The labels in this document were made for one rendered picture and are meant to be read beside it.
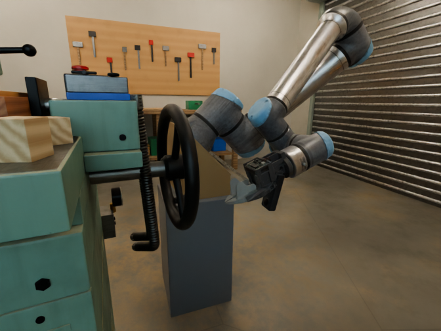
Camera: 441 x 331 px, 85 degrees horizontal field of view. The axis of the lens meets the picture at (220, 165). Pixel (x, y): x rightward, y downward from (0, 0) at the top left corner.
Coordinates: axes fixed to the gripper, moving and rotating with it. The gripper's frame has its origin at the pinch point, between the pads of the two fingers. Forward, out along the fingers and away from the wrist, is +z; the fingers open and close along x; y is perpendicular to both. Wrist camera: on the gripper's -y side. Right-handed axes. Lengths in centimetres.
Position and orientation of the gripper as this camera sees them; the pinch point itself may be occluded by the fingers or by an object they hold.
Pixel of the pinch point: (230, 202)
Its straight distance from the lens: 67.8
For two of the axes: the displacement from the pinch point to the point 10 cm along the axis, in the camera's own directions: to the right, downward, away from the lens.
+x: 4.3, 2.3, -8.7
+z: -8.5, 4.2, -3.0
